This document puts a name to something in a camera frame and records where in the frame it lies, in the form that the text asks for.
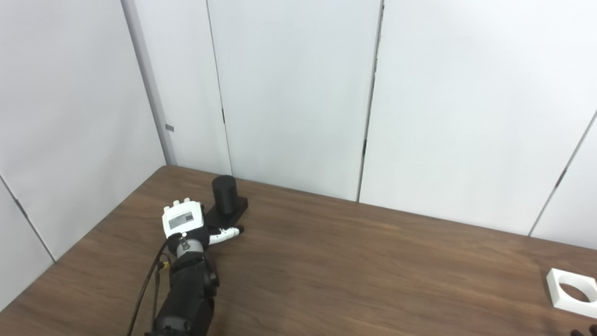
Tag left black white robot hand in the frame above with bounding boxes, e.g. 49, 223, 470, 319
161, 198, 244, 248

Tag black peg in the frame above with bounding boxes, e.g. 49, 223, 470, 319
205, 175, 249, 229

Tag white square piece with hole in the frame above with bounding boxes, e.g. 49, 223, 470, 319
546, 268, 597, 319

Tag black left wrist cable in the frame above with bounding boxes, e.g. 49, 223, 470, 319
127, 238, 171, 336

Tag grey wall post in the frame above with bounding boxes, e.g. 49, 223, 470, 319
120, 0, 178, 167

